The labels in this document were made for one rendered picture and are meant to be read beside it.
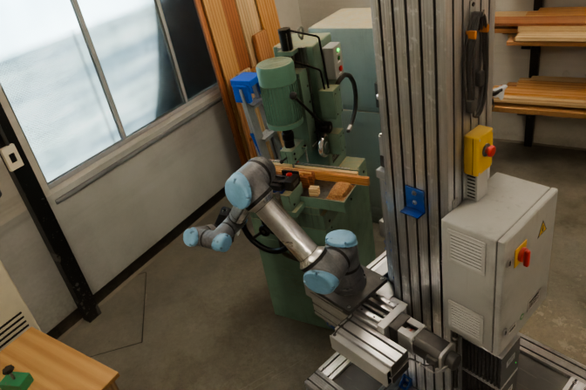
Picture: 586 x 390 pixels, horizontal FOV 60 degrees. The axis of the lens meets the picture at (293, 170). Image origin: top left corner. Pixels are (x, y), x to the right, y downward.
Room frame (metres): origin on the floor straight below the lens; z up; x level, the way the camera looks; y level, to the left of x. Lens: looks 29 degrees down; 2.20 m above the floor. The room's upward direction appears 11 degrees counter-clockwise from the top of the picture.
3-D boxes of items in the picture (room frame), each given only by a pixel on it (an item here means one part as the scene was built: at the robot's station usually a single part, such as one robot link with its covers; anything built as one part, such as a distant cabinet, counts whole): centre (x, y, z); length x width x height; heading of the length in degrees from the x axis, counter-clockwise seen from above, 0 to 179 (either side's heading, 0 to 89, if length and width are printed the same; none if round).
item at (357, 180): (2.21, -0.06, 0.92); 0.67 x 0.02 x 0.04; 57
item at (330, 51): (2.44, -0.30, 1.40); 0.10 x 0.06 x 0.16; 147
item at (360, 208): (2.35, -0.07, 0.36); 0.58 x 0.45 x 0.71; 147
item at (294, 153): (2.27, -0.02, 1.03); 0.14 x 0.07 x 0.09; 147
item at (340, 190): (2.02, -0.20, 0.92); 0.14 x 0.09 x 0.04; 147
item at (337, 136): (2.32, -0.24, 1.02); 0.09 x 0.07 x 0.12; 57
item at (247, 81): (3.17, 0.14, 0.58); 0.27 x 0.25 x 1.16; 55
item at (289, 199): (2.07, 0.06, 0.92); 0.15 x 0.13 x 0.09; 57
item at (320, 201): (2.14, 0.02, 0.87); 0.61 x 0.30 x 0.06; 57
